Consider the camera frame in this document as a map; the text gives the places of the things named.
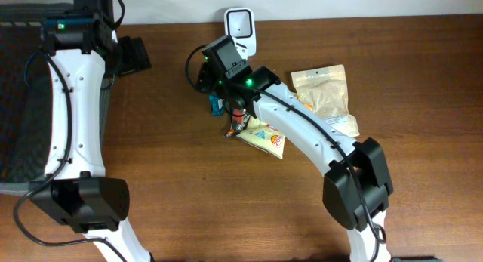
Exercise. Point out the white barcode scanner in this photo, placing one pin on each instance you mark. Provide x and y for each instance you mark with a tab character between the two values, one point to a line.
239	23

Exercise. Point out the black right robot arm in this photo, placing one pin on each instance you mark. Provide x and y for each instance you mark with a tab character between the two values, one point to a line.
356	180

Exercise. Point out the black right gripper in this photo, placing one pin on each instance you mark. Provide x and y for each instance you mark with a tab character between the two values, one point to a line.
238	113

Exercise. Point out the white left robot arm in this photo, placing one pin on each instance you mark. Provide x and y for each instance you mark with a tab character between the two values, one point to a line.
94	207

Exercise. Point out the beige kraft paper pouch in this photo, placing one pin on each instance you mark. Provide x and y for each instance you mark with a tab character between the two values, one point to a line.
326	89

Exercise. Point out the grey plastic mesh basket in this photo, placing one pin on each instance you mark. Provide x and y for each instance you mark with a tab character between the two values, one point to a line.
50	100

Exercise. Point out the teal mouthwash bottle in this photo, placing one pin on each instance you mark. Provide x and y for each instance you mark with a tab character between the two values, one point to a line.
217	108

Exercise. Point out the black red snack packet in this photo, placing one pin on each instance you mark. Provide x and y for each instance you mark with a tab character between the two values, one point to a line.
238	123

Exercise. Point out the small orange juice carton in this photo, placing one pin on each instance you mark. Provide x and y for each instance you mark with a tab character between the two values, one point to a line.
308	105

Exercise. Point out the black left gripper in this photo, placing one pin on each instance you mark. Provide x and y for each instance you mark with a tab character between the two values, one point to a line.
133	54

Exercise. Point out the yellow snack chip bag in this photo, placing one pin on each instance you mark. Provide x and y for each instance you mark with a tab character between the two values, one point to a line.
264	137

